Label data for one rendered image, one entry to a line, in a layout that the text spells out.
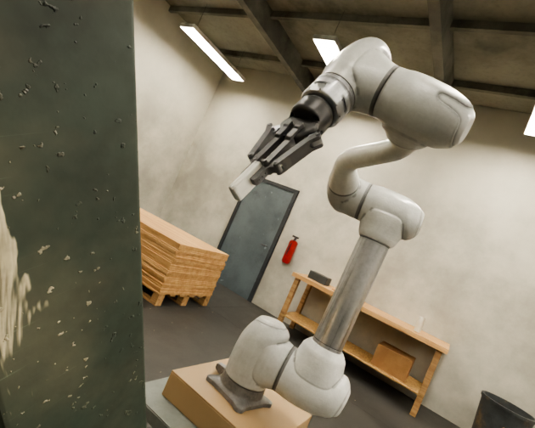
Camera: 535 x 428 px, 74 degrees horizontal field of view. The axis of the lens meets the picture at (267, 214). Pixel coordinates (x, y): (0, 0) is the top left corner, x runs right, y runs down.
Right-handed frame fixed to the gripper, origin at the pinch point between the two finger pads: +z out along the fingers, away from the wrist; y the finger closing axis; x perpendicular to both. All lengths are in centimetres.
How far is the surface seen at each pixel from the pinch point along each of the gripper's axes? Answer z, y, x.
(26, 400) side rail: 33.5, 19.5, -16.4
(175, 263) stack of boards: -18, -282, 247
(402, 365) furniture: -113, -65, 446
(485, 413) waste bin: -114, 29, 436
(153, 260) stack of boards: -5, -309, 242
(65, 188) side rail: 22.2, 20.0, -26.1
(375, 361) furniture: -100, -95, 448
